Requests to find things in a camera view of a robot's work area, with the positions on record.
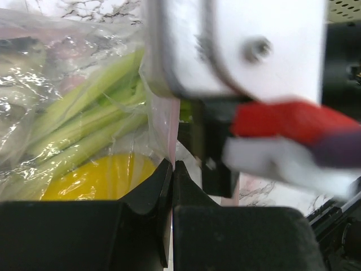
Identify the clear zip top bag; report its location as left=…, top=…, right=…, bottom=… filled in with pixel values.
left=1, top=9, right=192, bottom=201

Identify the green plastic basket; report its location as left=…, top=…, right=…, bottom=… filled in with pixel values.
left=328, top=0, right=361, bottom=23

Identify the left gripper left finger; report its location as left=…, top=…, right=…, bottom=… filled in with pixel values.
left=1, top=160, right=173, bottom=270

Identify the yellow fake food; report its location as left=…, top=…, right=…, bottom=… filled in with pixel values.
left=41, top=153, right=156, bottom=200

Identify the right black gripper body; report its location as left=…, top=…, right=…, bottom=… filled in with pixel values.
left=178, top=99, right=240, bottom=198

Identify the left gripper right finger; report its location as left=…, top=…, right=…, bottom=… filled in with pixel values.
left=173, top=161, right=325, bottom=271

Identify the green fake lettuce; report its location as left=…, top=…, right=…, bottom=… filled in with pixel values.
left=0, top=47, right=192, bottom=198

